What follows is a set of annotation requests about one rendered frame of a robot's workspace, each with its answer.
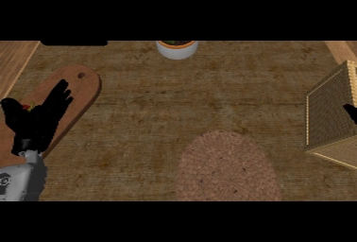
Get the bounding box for white plant pot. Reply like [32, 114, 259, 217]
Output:
[155, 40, 201, 61]

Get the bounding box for red and green vegetable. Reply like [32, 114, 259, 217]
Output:
[21, 101, 37, 112]

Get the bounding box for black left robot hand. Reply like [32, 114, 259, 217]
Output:
[0, 78, 76, 157]

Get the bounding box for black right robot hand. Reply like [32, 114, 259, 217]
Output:
[343, 103, 357, 125]

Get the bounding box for tan wicker basket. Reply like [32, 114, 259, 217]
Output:
[304, 60, 357, 170]

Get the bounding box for brown wooden cutting board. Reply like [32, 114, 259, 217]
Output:
[0, 64, 102, 168]

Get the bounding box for round woven brown placemat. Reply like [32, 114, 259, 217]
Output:
[175, 130, 284, 202]

